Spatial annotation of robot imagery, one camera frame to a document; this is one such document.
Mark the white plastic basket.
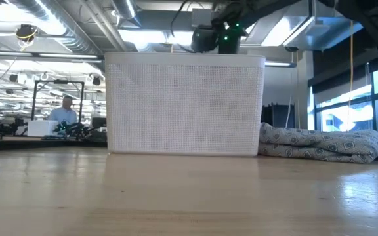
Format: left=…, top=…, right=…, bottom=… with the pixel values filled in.
left=104, top=51, right=266, bottom=157

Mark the black cabinet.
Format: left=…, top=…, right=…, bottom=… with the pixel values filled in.
left=261, top=103, right=297, bottom=129

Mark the grey patterned folded cloth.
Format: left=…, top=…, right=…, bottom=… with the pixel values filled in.
left=257, top=122, right=378, bottom=165

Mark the linear ceiling light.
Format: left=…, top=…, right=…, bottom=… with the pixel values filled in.
left=0, top=50, right=104, bottom=63

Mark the person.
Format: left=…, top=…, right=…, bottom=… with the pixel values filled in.
left=47, top=94, right=78, bottom=125

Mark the white foam box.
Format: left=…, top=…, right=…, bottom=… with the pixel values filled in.
left=27, top=119, right=60, bottom=138

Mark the dark distant table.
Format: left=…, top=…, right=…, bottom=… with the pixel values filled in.
left=0, top=136, right=108, bottom=151

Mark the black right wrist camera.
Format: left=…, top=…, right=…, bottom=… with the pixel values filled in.
left=190, top=24, right=219, bottom=54

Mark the silver rectangular ventilation duct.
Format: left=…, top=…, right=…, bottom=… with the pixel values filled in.
left=244, top=12, right=364, bottom=53

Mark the silver round ventilation duct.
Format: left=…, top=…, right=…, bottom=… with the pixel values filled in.
left=110, top=0, right=142, bottom=29
left=7, top=0, right=106, bottom=56

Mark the black metal rig frame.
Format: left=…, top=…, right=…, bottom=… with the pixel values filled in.
left=30, top=79, right=85, bottom=124

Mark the black ceiling-hung camera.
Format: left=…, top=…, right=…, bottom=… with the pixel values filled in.
left=14, top=23, right=39, bottom=43

